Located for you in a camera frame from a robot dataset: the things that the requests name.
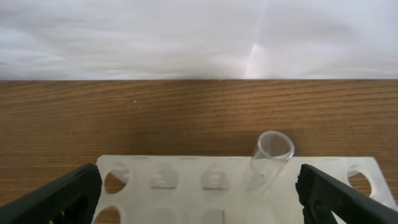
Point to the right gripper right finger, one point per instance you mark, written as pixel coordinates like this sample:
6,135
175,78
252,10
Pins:
335,199

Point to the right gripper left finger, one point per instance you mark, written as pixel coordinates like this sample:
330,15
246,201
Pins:
59,199

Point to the white test tube rack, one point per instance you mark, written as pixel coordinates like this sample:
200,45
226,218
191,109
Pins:
192,196

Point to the clear test tube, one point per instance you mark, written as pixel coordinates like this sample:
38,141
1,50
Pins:
273,149

